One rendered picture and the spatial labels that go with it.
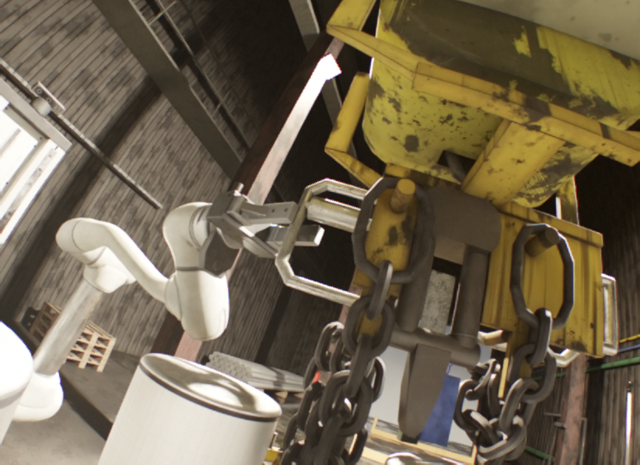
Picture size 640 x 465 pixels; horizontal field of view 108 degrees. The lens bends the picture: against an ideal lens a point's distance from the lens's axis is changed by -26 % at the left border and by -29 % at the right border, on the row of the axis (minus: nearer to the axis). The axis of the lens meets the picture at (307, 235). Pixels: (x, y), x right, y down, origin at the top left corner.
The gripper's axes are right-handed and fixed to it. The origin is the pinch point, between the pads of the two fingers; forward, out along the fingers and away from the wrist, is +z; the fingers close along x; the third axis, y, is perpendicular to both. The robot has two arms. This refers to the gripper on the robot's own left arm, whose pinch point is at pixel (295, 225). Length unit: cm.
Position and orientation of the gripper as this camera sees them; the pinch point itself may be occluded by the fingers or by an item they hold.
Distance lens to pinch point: 43.3
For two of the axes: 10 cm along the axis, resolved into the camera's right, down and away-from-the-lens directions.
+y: 3.3, -8.6, 3.8
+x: 5.7, 5.0, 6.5
